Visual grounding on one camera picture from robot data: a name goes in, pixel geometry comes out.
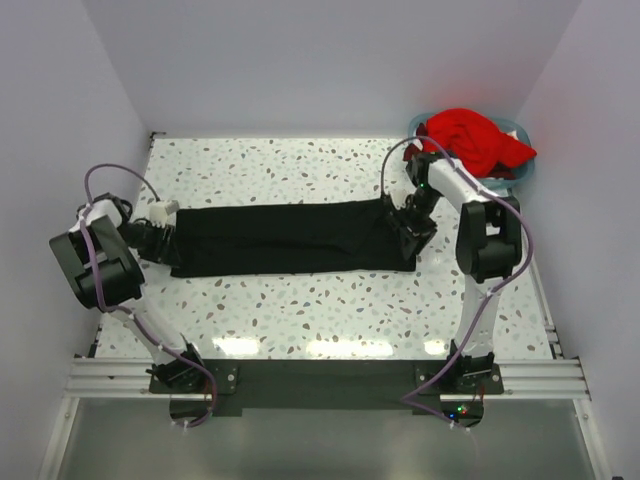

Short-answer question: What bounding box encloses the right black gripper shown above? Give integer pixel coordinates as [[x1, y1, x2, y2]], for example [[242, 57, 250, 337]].
[[387, 185, 442, 260]]

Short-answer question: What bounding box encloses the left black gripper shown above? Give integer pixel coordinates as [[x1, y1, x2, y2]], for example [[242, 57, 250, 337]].
[[117, 219, 182, 267]]

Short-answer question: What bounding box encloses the black t shirt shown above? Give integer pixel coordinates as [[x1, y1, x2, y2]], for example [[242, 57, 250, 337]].
[[171, 199, 416, 278]]

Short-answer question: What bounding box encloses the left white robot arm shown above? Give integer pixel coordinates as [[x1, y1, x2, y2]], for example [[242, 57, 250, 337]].
[[49, 193, 212, 393]]

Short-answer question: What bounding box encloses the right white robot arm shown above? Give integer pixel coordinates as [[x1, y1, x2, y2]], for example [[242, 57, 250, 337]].
[[382, 153, 523, 394]]

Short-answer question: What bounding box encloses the teal plastic laundry basket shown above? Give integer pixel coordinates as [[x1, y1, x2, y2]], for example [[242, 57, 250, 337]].
[[408, 112, 536, 190]]

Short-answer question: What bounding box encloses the red t shirt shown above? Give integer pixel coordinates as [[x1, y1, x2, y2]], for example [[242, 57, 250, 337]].
[[424, 108, 537, 168]]

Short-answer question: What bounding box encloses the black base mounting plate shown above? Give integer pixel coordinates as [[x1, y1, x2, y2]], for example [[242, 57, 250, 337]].
[[147, 357, 505, 426]]

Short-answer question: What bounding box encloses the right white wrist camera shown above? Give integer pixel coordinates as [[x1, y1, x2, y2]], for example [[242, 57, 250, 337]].
[[383, 189, 409, 210]]

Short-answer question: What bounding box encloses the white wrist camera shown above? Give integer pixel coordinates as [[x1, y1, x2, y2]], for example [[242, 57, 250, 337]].
[[147, 200, 180, 228], [383, 189, 409, 210]]

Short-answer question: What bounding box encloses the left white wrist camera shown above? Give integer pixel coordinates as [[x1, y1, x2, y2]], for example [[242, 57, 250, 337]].
[[147, 200, 180, 228]]

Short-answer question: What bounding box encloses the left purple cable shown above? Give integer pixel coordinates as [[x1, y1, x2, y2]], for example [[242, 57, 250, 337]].
[[83, 162, 219, 429]]

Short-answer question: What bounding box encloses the purple cable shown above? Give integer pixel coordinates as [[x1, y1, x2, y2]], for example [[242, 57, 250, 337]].
[[377, 134, 534, 420], [83, 162, 219, 429]]

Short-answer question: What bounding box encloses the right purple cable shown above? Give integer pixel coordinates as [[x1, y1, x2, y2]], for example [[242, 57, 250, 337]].
[[377, 134, 534, 420]]

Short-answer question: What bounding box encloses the aluminium extrusion rail frame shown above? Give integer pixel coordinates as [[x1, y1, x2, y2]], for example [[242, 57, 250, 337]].
[[37, 130, 614, 480]]

